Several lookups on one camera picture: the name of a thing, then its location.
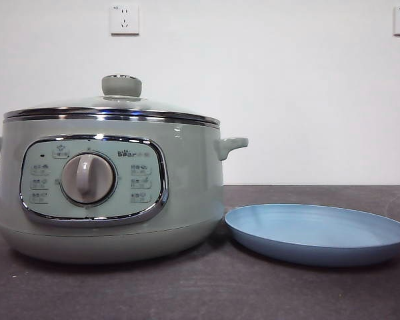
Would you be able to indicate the pale green electric steamer pot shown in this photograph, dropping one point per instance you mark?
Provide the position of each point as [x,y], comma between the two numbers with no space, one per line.
[186,166]

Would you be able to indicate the glass lid with green knob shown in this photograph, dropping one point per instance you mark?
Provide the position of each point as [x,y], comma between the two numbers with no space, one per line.
[121,87]

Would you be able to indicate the blue round plate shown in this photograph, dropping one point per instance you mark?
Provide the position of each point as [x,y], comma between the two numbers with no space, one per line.
[313,230]

